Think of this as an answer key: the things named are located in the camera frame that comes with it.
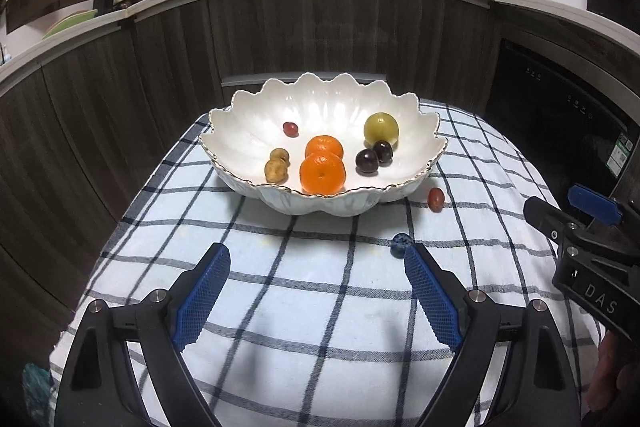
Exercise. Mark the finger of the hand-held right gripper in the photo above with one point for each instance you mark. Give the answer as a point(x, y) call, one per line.
point(550, 222)
point(592, 204)

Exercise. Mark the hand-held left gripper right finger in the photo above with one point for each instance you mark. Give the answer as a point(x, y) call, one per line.
point(435, 302)

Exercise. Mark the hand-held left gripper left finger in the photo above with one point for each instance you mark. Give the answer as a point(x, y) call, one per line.
point(200, 302)

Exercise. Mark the blueberry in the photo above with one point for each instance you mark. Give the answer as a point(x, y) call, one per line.
point(401, 244)

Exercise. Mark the red cherry tomato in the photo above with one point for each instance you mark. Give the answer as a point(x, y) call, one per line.
point(290, 128)
point(436, 199)

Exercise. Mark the brown longan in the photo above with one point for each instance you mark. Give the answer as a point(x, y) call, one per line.
point(276, 170)
point(279, 154)

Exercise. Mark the mandarin orange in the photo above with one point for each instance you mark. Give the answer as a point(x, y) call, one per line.
point(324, 144)
point(322, 174)

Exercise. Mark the green apple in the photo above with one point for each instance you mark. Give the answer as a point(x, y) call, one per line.
point(381, 129)

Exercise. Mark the white scalloped bowl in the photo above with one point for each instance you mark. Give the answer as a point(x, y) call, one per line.
point(250, 127)

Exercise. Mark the person's right hand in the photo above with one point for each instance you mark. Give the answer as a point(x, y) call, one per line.
point(612, 377)

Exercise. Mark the blue checked white cloth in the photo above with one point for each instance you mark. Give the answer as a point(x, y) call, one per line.
point(300, 287)

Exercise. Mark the black built-in dishwasher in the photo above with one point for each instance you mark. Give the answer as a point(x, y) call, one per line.
point(550, 107)

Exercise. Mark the teal cloth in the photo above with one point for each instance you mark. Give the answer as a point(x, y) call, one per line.
point(37, 389)

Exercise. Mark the dark wood base cabinets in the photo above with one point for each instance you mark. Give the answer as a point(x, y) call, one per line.
point(150, 82)

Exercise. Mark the green basin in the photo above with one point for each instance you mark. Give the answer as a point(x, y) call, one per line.
point(70, 24)

